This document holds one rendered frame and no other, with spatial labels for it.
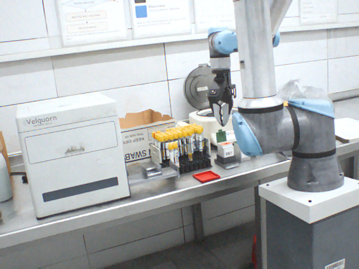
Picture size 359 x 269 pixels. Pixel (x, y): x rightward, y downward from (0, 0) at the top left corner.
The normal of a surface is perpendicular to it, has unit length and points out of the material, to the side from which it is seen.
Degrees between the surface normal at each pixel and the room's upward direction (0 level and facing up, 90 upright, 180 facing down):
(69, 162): 90
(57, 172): 90
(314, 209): 90
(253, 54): 90
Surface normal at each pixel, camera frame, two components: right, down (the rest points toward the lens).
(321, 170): -0.10, -0.12
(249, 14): -0.28, 0.26
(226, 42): 0.11, 0.23
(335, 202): 0.40, 0.18
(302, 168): -0.74, -0.09
